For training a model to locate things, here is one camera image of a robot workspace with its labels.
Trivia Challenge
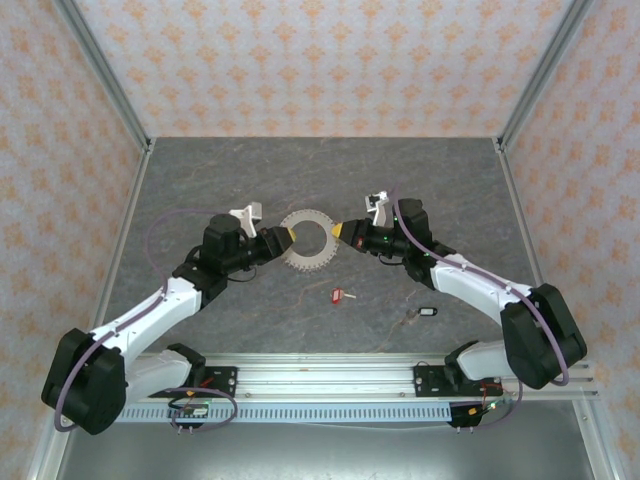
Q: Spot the silver keyring with many keys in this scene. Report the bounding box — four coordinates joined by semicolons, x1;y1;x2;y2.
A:
278;209;346;274

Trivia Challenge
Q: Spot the black tag key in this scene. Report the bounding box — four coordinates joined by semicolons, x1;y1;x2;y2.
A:
399;305;439;330

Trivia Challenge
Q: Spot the black mounting plate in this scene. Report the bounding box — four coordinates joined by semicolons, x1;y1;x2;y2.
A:
197;366;240;400
413;366;454;400

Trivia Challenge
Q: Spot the grey metal panel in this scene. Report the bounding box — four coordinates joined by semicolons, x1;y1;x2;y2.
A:
55;399;611;480

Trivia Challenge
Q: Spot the aluminium table edge rail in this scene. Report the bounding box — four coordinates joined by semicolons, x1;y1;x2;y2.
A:
492;137;621;480
24;139;156;480

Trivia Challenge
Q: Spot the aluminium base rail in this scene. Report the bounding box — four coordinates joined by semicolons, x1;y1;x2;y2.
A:
122;352;600;401

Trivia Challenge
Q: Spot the small circuit board with wires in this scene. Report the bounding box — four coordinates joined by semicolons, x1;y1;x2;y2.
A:
467;397;507;417
167;394;210;420

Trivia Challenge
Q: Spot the white slotted cable duct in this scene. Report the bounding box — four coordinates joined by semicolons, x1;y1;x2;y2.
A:
119;402;454;425

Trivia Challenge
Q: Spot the aluminium frame post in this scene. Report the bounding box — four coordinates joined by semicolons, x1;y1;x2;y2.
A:
52;0;155;154
494;0;597;154

